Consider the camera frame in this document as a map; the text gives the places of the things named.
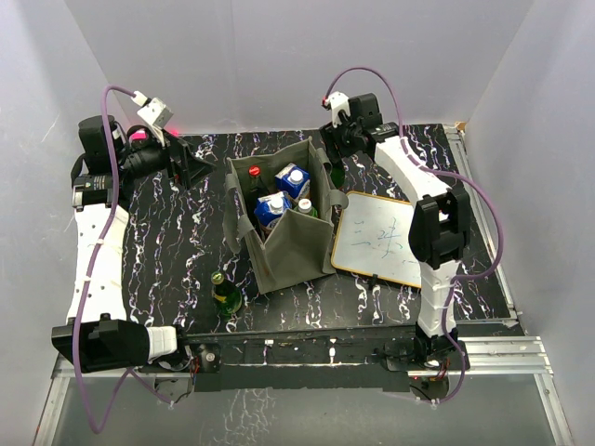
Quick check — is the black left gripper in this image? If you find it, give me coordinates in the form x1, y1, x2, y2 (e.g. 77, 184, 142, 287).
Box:
116, 125, 216, 190

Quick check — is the dark cola bottle red label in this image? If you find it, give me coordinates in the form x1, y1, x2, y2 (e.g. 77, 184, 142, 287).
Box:
247, 164, 270, 210

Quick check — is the Fontana pineapple juice carton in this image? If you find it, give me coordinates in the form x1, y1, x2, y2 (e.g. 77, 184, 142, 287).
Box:
274, 163, 311, 204

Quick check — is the blue red juice carton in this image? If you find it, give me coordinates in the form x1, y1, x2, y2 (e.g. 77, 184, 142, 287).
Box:
255, 191, 291, 237

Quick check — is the grey-green canvas bag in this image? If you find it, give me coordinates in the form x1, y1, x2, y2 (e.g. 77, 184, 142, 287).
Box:
222, 138, 349, 294

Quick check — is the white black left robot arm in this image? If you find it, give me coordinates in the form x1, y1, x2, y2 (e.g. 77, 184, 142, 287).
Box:
51, 115, 215, 374

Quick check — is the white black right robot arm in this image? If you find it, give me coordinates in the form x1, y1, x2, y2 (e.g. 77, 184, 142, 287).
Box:
320, 92, 471, 369

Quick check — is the green glass bottle gold cap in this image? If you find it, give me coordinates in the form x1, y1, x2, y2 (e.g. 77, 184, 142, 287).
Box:
330, 161, 345, 190

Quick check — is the pink tape strip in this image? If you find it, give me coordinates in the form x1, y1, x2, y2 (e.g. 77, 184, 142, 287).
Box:
131, 125, 179, 139

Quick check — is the yellow-framed whiteboard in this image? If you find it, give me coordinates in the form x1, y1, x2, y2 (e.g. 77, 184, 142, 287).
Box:
331, 191, 421, 288

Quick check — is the green glass bottle front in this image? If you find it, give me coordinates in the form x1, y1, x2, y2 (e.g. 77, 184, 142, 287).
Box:
211, 271, 242, 317

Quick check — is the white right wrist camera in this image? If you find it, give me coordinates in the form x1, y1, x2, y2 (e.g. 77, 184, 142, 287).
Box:
322, 91, 350, 127

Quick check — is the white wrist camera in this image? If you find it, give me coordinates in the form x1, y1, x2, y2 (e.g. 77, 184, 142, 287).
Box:
322, 91, 350, 127
132, 90, 173, 147

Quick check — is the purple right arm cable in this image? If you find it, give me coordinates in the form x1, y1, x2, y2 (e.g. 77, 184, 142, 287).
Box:
323, 67, 504, 405

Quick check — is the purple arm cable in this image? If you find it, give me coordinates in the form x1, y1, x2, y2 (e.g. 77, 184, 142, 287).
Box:
72, 85, 178, 434
323, 67, 504, 405

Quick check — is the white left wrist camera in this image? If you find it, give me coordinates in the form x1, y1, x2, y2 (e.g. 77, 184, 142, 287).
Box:
132, 90, 173, 147

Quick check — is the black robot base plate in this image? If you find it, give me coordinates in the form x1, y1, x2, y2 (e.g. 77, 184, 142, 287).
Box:
134, 324, 470, 394

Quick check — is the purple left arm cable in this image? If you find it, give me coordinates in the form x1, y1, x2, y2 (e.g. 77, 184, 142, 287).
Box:
72, 85, 178, 434

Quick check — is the aluminium frame rail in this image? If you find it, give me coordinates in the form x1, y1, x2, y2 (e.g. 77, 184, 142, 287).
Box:
32, 123, 575, 446

